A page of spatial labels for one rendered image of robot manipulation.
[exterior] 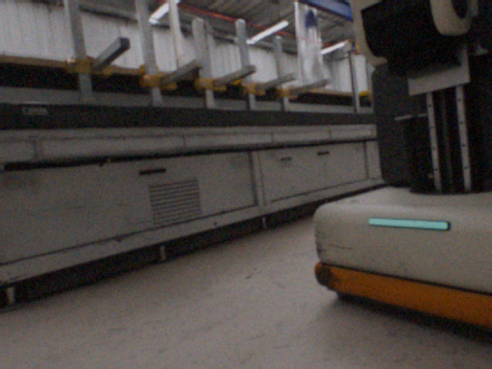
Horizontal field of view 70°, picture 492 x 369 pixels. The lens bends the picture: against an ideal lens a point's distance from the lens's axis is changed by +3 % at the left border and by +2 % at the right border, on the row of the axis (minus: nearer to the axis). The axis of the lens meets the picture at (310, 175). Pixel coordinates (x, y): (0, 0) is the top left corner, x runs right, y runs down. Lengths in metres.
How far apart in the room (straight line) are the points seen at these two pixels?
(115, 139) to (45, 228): 0.44
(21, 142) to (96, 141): 0.21
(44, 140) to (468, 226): 1.32
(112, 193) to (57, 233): 0.25
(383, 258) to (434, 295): 0.13
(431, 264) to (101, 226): 1.37
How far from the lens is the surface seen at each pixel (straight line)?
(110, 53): 1.35
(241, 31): 1.94
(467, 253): 0.74
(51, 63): 1.67
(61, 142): 1.47
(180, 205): 1.85
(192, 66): 1.38
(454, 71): 0.97
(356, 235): 0.86
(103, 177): 1.73
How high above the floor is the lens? 0.42
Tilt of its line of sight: 3 degrees down
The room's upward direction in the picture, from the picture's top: 7 degrees counter-clockwise
